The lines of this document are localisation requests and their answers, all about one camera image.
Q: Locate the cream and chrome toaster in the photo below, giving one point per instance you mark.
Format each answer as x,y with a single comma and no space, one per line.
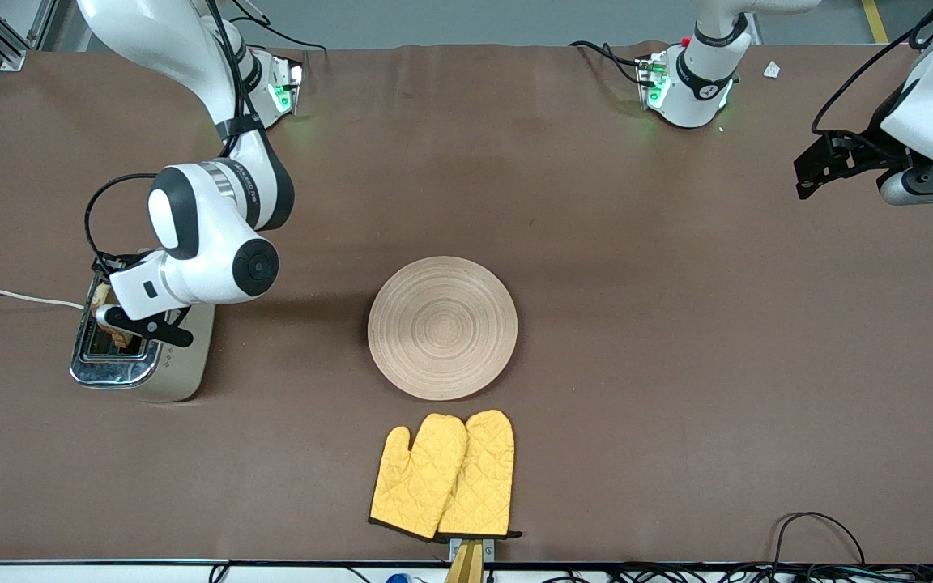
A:
183,372

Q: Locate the bread slice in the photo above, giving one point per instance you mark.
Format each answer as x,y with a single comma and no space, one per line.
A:
110,320

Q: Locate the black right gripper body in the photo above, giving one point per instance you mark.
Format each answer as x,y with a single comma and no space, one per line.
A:
105,267

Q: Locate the blue cap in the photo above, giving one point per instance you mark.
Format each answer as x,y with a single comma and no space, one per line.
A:
398,578

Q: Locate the white paper scrap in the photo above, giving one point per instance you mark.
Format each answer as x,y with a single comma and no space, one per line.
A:
772,70

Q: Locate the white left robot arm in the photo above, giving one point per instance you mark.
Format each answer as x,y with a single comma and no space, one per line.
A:
701,89

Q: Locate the brown table cover cloth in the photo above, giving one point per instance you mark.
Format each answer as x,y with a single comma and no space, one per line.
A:
596,243

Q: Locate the yellow quilted oven mitt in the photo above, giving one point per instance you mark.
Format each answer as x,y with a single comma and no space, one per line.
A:
418,478
483,478

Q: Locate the round wooden plate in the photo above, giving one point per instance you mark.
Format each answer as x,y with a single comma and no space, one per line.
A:
442,328

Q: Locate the grey metal bracket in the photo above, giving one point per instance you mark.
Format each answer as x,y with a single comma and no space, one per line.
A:
489,546

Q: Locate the aluminium frame profile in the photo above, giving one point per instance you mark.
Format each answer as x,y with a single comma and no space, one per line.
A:
5,48

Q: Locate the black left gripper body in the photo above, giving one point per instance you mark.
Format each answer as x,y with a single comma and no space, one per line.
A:
869,152

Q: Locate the wooden stick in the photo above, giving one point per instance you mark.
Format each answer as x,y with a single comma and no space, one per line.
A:
466,567

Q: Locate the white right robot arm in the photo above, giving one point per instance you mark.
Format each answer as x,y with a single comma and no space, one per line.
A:
191,48

